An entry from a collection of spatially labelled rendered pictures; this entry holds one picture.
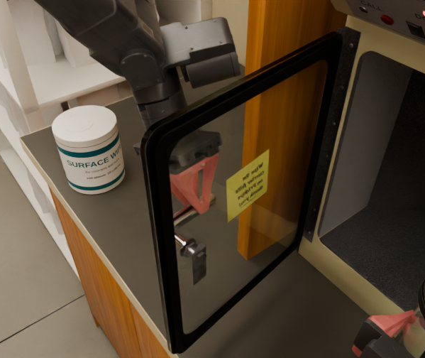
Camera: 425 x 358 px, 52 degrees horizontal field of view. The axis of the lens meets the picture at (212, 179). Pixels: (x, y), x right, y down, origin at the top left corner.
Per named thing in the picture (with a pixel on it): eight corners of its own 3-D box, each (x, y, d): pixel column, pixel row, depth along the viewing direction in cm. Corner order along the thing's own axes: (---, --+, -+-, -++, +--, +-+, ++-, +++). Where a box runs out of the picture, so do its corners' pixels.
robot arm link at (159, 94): (122, 49, 52) (114, 55, 47) (178, 32, 52) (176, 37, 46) (141, 104, 55) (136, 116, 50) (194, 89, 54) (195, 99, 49)
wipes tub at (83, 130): (109, 150, 107) (98, 97, 97) (135, 179, 100) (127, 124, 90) (58, 172, 102) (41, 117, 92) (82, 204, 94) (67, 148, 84)
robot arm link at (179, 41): (101, -10, 44) (113, 60, 41) (212, -45, 43) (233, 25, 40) (138, 60, 55) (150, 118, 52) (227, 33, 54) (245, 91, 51)
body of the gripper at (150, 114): (174, 138, 60) (157, 86, 57) (223, 145, 52) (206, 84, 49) (135, 159, 57) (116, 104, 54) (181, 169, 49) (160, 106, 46)
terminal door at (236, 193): (300, 243, 79) (345, 28, 53) (172, 359, 64) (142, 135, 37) (296, 241, 80) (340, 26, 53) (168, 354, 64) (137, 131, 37)
